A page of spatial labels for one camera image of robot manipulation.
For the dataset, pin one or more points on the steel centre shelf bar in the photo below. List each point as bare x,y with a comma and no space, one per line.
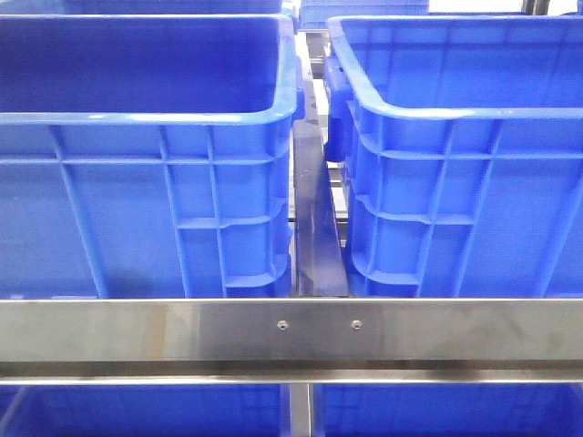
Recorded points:
320,272

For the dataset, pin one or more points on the left blue plastic crate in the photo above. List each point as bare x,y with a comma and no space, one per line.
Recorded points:
146,156

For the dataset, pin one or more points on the blue plastic crate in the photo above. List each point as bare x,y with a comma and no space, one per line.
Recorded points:
460,144
146,156

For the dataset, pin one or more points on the right blue plastic crate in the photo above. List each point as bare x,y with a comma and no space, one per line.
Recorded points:
460,144

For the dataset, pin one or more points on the lower right blue crate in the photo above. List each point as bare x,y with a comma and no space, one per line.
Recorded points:
456,409

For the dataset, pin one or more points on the rear right blue crate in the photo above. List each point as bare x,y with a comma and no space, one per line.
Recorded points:
314,14

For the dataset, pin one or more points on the lower left blue crate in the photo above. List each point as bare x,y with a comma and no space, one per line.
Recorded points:
149,410

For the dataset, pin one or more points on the rear left blue crate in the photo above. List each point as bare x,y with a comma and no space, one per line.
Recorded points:
149,7

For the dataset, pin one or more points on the steel shelf front rail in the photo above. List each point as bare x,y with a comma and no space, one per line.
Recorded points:
309,340

